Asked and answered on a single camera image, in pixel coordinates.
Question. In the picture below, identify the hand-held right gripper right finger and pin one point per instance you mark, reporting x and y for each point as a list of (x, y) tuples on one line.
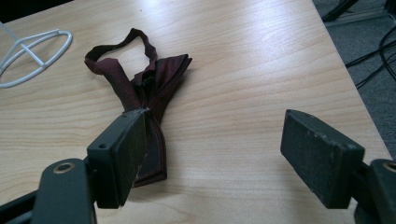
[(320, 158)]

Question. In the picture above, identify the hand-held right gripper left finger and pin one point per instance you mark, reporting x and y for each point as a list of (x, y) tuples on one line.
[(120, 158)]

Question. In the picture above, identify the dark red bow tie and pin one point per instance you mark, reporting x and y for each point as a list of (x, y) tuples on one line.
[(155, 84)]

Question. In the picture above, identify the black metal stand leg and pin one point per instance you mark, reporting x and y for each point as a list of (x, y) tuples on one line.
[(337, 9)]

